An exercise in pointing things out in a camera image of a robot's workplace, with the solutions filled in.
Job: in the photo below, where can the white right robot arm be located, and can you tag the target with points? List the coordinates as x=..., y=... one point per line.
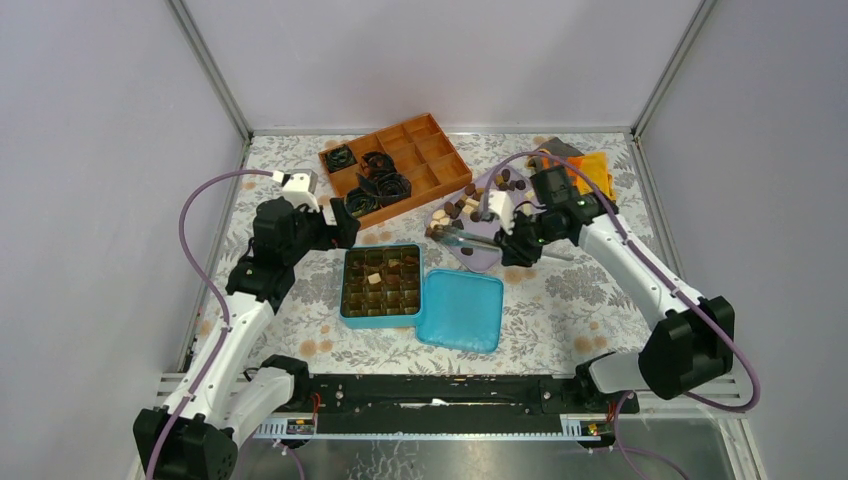
x=690, y=335

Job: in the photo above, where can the wooden compartment tray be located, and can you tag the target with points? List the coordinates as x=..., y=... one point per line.
x=422, y=153

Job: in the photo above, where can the rolled dark green tie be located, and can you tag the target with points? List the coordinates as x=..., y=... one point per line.
x=359, y=202

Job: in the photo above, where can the orange grey cloth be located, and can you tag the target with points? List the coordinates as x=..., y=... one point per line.
x=593, y=165

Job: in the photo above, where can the metal serving tongs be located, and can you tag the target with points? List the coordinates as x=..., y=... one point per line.
x=519, y=248

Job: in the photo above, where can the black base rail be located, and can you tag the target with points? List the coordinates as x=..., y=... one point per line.
x=455, y=405

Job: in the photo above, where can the rolled dark patterned tie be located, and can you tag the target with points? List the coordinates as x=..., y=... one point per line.
x=386, y=189

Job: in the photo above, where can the rolled dark floral tie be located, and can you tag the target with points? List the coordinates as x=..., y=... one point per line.
x=339, y=158

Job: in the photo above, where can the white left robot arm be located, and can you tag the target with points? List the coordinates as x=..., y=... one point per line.
x=198, y=431

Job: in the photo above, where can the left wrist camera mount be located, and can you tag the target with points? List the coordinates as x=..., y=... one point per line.
x=298, y=188

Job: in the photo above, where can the teal chocolate box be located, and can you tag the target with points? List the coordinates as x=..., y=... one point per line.
x=382, y=287

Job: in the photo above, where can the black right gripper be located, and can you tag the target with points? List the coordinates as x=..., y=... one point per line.
x=513, y=252

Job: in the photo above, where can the teal box lid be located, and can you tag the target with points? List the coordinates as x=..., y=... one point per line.
x=461, y=311

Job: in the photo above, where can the lavender plastic tray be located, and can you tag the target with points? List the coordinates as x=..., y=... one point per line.
x=481, y=260

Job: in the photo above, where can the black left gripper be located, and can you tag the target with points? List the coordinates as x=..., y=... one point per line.
x=347, y=226

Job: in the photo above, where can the pile of assorted chocolates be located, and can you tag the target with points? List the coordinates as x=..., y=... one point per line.
x=462, y=209

